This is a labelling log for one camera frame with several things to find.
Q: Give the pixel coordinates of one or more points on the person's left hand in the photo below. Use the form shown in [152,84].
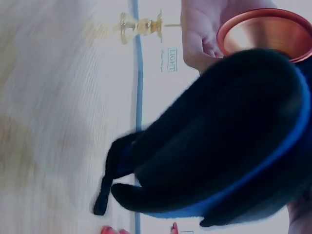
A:
[195,29]

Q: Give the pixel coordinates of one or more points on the person's right hand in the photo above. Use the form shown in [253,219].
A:
[302,215]

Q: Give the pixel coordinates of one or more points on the person's left fingers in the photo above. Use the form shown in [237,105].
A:
[210,45]

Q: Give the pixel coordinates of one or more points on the copper metal cup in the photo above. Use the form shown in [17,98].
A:
[246,36]

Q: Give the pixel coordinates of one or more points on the black and blue cloth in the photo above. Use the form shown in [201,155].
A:
[219,134]

